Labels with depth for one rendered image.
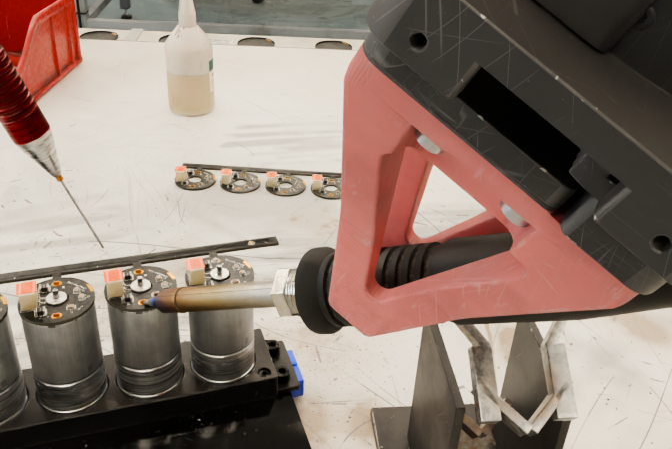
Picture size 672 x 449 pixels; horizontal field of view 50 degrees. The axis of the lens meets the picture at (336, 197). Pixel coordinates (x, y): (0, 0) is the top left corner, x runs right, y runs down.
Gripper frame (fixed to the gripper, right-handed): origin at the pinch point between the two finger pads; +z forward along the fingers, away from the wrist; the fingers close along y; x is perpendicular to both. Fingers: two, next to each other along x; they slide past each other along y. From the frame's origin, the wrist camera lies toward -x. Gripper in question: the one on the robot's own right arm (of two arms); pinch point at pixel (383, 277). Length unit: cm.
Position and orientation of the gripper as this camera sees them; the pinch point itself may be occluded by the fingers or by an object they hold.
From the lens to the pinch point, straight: 19.6
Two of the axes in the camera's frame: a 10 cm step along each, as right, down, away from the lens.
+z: -4.8, 6.3, 6.2
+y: -4.5, 4.3, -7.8
